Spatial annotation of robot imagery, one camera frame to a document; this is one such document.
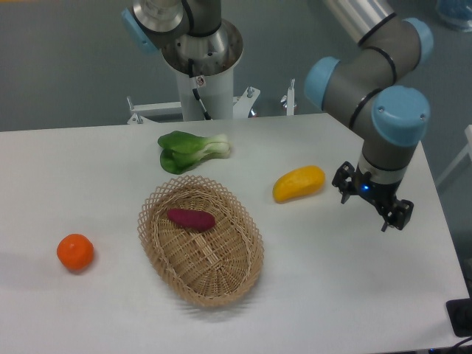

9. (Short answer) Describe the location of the green bok choy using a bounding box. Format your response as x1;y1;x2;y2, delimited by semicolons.
157;131;231;175

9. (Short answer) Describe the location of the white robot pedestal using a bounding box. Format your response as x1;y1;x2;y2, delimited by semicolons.
126;20;298;125

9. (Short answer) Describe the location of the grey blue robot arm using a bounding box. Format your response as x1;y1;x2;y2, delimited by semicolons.
121;1;434;229

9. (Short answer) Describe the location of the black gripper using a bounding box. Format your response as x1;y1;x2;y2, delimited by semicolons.
332;162;414;232

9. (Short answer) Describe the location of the purple sweet potato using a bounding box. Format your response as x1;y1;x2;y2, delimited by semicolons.
167;208;216;232

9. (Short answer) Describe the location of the woven wicker basket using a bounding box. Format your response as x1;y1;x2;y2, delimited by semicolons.
137;175;264;307

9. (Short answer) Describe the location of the yellow mango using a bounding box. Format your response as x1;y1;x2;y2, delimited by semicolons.
272;165;325;203

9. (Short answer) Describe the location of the black device at edge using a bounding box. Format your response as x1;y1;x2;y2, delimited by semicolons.
445;298;471;337

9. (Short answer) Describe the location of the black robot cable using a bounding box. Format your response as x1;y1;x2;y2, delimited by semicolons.
187;58;213;121

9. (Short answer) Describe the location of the blue object top right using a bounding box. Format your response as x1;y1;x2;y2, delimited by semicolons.
435;0;471;32

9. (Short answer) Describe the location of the orange tangerine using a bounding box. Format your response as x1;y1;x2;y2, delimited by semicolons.
56;234;94;272

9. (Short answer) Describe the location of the white frame at right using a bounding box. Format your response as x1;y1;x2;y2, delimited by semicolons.
435;125;471;189

